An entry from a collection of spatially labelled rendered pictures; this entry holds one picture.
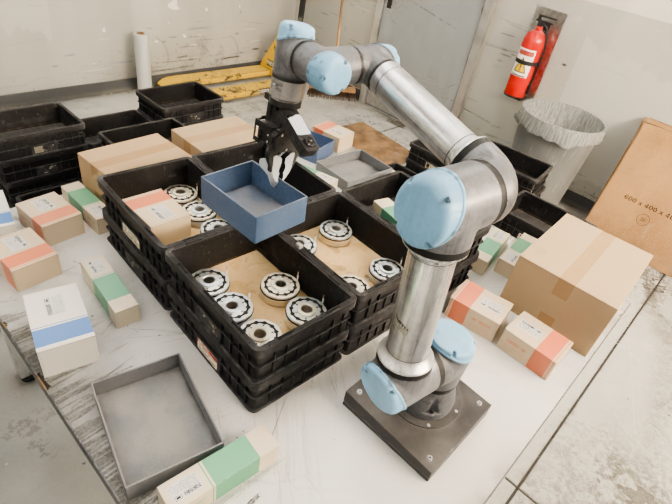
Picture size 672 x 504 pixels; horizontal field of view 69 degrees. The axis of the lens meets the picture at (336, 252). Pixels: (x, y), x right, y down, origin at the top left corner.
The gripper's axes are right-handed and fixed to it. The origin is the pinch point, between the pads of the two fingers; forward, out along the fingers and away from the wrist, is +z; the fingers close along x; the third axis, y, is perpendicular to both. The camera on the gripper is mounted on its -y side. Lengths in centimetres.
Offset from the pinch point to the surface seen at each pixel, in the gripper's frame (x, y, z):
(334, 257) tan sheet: -23.2, -4.6, 26.9
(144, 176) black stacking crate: 7, 51, 22
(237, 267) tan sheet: 2.8, 7.3, 29.2
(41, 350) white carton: 51, 11, 38
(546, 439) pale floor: -105, -75, 103
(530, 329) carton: -54, -56, 30
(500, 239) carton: -91, -26, 28
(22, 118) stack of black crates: 0, 184, 57
